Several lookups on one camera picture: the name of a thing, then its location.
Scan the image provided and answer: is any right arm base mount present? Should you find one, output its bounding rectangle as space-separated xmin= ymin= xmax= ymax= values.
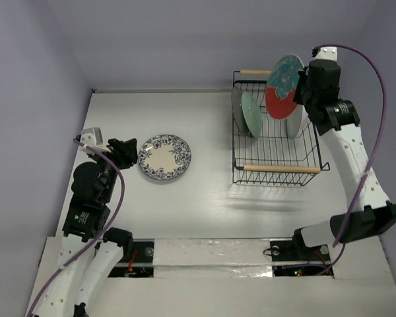
xmin=263 ymin=229 xmax=334 ymax=277

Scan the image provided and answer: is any black wire dish rack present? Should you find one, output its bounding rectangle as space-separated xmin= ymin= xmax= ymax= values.
xmin=232 ymin=70 xmax=331 ymax=187

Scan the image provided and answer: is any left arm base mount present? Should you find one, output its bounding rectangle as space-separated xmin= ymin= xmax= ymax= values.
xmin=103 ymin=228 xmax=154 ymax=278

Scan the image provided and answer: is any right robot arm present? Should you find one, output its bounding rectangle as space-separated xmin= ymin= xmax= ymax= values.
xmin=290 ymin=59 xmax=396 ymax=259

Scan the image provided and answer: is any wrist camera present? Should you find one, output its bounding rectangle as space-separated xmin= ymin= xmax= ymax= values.
xmin=312 ymin=46 xmax=338 ymax=62
xmin=79 ymin=127 xmax=111 ymax=155

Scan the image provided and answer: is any white bowl plate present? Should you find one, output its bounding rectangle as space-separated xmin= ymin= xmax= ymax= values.
xmin=286 ymin=105 xmax=307 ymax=139

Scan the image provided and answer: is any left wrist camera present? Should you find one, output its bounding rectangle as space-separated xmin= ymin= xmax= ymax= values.
xmin=79 ymin=127 xmax=111 ymax=155

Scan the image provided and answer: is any silver tape strip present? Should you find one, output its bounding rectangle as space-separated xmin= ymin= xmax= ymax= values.
xmin=152 ymin=238 xmax=273 ymax=279

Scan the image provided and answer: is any light green plate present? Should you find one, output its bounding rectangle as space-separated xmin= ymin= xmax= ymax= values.
xmin=241 ymin=91 xmax=263 ymax=138

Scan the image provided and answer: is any red and teal plate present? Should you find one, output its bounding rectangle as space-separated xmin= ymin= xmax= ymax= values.
xmin=265 ymin=55 xmax=304 ymax=120

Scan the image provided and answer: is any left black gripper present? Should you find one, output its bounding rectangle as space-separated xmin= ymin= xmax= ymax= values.
xmin=90 ymin=137 xmax=137 ymax=201

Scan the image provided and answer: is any blue floral plate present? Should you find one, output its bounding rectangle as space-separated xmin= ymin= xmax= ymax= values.
xmin=138 ymin=134 xmax=192 ymax=181

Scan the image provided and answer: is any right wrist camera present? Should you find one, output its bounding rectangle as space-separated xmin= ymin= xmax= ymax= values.
xmin=312 ymin=46 xmax=338 ymax=62

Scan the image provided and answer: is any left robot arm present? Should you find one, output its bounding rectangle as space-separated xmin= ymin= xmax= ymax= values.
xmin=27 ymin=133 xmax=138 ymax=316

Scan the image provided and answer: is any grey stone plate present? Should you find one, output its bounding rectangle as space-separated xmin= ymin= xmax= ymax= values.
xmin=231 ymin=87 xmax=251 ymax=136

